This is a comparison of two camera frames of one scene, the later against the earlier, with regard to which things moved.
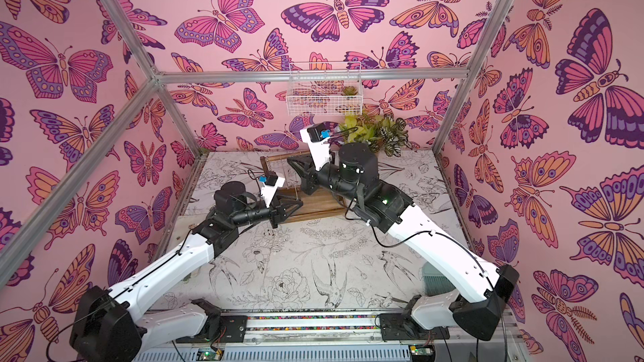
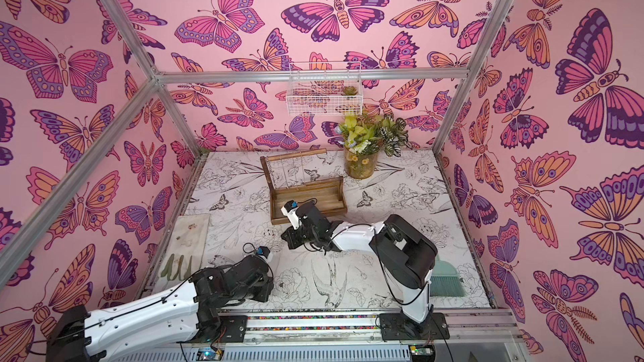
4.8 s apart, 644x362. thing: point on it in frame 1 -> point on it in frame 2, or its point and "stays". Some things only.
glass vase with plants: (381, 131) stays
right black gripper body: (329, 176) -> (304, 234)
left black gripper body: (258, 214) -> (262, 290)
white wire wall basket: (325, 89) stays
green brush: (434, 281) stays
